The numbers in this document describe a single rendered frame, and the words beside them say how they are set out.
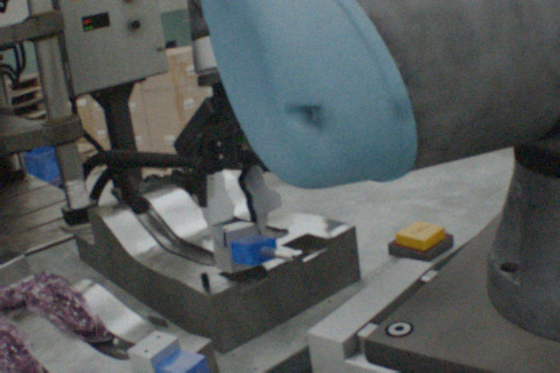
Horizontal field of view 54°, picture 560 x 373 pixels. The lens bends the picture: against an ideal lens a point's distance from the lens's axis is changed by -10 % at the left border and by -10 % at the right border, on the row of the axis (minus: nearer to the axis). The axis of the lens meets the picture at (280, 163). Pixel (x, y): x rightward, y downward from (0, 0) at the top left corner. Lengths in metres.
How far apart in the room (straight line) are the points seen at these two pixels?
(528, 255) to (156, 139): 4.67
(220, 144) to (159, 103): 4.07
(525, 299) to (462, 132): 0.13
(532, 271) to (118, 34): 1.40
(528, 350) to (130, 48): 1.42
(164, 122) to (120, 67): 3.21
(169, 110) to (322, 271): 3.94
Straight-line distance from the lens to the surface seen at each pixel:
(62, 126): 1.39
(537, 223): 0.32
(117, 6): 1.61
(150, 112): 4.90
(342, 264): 0.89
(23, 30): 1.39
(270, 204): 0.77
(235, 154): 0.69
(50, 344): 0.76
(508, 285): 0.34
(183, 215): 1.00
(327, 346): 0.44
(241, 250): 0.74
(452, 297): 0.38
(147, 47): 1.64
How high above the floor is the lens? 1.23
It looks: 15 degrees down
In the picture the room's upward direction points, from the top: 9 degrees counter-clockwise
